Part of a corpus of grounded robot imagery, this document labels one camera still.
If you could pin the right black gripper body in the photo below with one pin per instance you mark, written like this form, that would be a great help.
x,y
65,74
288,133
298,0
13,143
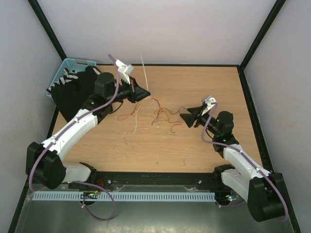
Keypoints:
x,y
201,120

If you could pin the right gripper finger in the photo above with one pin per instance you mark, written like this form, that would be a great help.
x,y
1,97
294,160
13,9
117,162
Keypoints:
x,y
189,119
195,111

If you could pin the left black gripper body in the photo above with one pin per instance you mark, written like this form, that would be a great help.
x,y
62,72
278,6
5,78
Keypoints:
x,y
132,92

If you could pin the white zip tie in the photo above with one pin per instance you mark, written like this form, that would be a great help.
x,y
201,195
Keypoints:
x,y
144,71

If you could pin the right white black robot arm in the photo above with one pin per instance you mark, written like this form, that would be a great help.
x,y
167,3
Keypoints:
x,y
261,189

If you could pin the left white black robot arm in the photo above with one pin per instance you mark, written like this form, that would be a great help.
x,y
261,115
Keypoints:
x,y
44,162

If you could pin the blue plastic basket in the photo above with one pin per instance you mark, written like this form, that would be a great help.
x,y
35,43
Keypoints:
x,y
72,64

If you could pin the black white striped cloth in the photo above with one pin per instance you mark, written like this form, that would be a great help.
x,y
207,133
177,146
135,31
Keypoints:
x,y
82,79

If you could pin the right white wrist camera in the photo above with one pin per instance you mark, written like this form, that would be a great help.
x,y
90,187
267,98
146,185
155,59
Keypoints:
x,y
208,103

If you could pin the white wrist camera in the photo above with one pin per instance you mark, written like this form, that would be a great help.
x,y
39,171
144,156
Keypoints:
x,y
124,71
208,103

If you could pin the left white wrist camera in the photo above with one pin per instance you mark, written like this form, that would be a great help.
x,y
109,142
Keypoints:
x,y
124,71

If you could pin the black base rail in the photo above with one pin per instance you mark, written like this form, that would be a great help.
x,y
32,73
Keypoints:
x,y
201,181

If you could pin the light blue slotted cable duct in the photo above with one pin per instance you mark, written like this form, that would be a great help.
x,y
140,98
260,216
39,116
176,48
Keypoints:
x,y
126,196

